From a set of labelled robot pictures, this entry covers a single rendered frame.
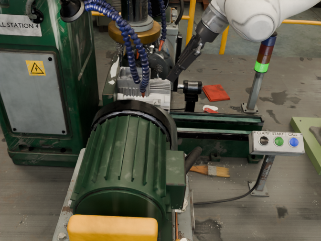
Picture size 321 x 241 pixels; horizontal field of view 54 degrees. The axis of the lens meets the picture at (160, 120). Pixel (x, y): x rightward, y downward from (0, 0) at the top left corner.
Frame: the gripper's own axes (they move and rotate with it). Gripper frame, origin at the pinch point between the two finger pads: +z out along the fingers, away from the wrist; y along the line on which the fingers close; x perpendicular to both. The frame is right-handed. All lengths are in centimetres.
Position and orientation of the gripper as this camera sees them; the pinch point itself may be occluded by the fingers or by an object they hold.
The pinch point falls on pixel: (175, 72)
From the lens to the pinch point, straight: 113.3
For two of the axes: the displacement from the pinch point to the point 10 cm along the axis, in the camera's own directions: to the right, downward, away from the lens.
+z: -5.4, 6.6, 5.3
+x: 8.4, 4.4, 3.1
